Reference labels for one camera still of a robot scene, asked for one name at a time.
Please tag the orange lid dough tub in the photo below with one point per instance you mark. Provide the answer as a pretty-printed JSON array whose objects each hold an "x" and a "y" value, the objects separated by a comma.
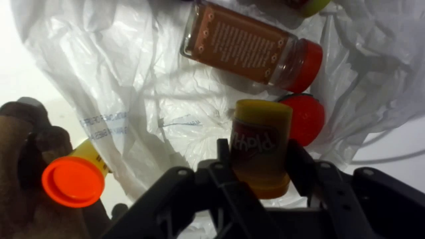
[{"x": 73, "y": 181}]

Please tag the red lid dough tub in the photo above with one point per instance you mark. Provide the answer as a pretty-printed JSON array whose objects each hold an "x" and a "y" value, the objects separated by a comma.
[{"x": 307, "y": 117}]

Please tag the brown cylinder toy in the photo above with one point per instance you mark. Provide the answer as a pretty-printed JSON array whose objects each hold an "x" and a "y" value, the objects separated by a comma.
[{"x": 239, "y": 44}]

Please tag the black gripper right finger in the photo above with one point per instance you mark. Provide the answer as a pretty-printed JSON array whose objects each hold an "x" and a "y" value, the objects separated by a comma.
[{"x": 336, "y": 186}]

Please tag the yellow lid dough tub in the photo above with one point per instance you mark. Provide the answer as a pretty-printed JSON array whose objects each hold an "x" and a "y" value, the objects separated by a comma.
[{"x": 260, "y": 146}]

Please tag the white plastic bag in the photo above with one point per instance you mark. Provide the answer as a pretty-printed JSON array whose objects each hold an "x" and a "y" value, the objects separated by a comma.
[{"x": 133, "y": 67}]

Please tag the brown plush toy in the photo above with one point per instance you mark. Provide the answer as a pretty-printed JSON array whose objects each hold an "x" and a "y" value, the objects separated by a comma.
[{"x": 21, "y": 146}]

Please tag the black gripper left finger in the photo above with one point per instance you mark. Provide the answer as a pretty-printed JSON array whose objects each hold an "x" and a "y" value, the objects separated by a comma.
[{"x": 223, "y": 153}]

